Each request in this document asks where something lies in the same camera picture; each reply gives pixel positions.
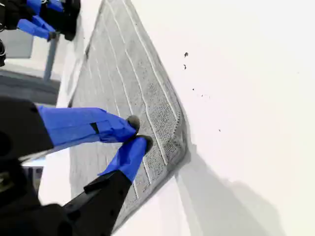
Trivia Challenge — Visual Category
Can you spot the grey metal bar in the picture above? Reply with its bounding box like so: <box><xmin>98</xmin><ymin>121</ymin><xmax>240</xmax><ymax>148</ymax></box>
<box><xmin>43</xmin><ymin>36</ymin><xmax>60</xmax><ymax>82</ymax></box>

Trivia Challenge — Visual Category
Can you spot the grey striped towel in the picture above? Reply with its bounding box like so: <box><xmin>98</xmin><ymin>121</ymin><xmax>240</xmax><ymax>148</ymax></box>
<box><xmin>56</xmin><ymin>0</ymin><xmax>191</xmax><ymax>234</ymax></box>

